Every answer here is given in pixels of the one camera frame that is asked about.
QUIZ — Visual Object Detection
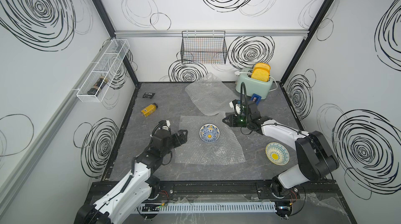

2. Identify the bubble wrap sheet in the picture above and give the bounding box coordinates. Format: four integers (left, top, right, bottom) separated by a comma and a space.
175, 113, 245, 165
185, 74, 239, 116

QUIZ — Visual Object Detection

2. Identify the dark bottle in shelf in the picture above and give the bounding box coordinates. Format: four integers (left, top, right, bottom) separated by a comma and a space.
87, 77, 108, 96

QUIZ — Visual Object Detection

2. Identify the small black clip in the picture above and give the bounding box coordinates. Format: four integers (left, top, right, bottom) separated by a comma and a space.
143, 92, 155, 99

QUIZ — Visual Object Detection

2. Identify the white wire wall shelf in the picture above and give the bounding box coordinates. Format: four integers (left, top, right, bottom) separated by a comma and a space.
77, 39, 129, 103

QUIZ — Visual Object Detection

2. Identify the rear yellow sponge toast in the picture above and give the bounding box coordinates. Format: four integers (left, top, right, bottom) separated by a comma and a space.
254, 63, 270, 72

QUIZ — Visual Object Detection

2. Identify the blue tape dispenser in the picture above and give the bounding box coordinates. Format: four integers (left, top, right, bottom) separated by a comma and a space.
251, 94, 262, 105

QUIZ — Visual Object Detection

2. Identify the yellow green patterned bowl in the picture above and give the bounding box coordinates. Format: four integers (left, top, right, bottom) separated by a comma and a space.
265, 142, 290, 166

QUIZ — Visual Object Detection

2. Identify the mint green toaster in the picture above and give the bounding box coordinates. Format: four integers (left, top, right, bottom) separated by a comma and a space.
236, 68, 274, 100

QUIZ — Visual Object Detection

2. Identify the black wire wall basket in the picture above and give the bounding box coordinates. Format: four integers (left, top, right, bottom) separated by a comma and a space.
180, 30, 228, 65

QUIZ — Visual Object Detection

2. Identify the yellow sponge toast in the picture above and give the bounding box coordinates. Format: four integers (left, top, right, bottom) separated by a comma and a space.
251, 67, 270, 82
254, 63, 270, 72

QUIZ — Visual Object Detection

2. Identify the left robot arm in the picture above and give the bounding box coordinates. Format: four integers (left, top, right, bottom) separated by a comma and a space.
74, 126, 188, 224

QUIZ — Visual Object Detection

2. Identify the crumpled bubble wrap sheet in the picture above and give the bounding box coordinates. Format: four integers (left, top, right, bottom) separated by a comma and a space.
185, 74, 239, 116

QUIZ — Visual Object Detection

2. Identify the yellow bottle black cap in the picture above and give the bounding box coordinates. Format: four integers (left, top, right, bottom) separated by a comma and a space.
141, 103, 158, 117

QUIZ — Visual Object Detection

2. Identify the white slotted cable duct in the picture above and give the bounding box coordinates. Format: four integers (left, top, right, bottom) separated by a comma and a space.
137, 202, 277, 214

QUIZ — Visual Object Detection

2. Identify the blue patterned ceramic bowl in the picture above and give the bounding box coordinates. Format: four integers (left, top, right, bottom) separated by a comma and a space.
199, 124, 220, 143

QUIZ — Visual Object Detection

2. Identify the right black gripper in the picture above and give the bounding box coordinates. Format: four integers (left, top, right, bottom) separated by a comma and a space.
221, 114, 251, 127

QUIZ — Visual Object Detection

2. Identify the front yellow sponge toast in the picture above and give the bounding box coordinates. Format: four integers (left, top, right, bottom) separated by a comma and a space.
251, 67, 270, 82

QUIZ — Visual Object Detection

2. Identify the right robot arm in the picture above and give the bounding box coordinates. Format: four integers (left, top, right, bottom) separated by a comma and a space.
222, 99, 339, 199

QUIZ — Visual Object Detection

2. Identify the black front mounting rail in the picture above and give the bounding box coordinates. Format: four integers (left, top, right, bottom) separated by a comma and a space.
89, 179, 340, 195

